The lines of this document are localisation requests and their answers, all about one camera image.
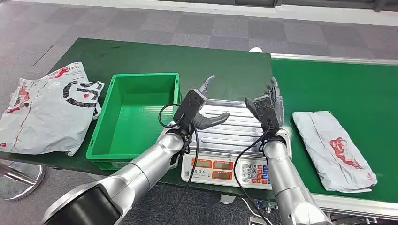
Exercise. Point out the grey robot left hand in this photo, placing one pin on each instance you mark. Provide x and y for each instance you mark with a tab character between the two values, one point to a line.
211	120

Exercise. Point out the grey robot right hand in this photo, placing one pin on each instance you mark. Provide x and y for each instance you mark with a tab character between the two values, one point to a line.
280	108

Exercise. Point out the grey parcel bag red print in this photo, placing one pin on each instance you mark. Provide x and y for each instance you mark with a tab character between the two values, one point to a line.
326	146

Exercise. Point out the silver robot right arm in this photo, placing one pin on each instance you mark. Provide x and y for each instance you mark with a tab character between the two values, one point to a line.
286	180

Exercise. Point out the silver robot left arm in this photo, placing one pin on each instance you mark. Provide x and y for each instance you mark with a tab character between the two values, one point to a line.
149	167

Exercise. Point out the conveyor connector box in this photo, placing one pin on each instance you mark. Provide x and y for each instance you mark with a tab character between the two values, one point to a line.
266	206

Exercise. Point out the electronic scale with steel tray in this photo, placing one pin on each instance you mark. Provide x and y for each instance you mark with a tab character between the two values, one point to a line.
224	136

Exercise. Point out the small white round object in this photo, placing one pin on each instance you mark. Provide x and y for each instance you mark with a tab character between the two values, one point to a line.
255	50

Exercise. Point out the green plastic crate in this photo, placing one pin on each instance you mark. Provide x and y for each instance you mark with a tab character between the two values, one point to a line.
133	124

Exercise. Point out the floor power strip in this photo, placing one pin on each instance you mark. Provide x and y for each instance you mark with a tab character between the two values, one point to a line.
256	221

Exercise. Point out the large grey bag black logo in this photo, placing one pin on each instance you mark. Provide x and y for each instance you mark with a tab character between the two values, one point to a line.
46	118

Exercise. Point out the chrome round chair base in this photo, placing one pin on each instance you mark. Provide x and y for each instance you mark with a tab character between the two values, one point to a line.
18	183

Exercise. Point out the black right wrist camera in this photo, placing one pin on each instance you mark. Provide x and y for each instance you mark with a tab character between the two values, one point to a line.
266	111

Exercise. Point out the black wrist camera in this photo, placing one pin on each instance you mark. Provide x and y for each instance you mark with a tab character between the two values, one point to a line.
189	105
266	111

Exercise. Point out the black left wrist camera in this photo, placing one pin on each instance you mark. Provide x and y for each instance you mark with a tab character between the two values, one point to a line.
189	105

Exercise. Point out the green conveyor belt silver frame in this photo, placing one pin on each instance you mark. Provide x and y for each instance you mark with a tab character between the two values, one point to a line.
342	90

